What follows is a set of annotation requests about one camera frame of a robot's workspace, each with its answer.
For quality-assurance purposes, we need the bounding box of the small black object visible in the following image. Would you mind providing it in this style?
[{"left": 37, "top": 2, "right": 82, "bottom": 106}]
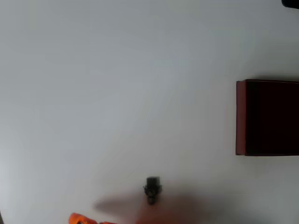
[{"left": 143, "top": 176, "right": 163, "bottom": 206}]

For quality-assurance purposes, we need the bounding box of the dark red open box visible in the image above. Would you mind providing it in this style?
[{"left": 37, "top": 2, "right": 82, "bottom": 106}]
[{"left": 235, "top": 79, "right": 299, "bottom": 157}]

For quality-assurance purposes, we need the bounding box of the black rounded object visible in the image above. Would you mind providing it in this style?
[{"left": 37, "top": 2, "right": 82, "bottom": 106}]
[{"left": 281, "top": 0, "right": 299, "bottom": 9}]

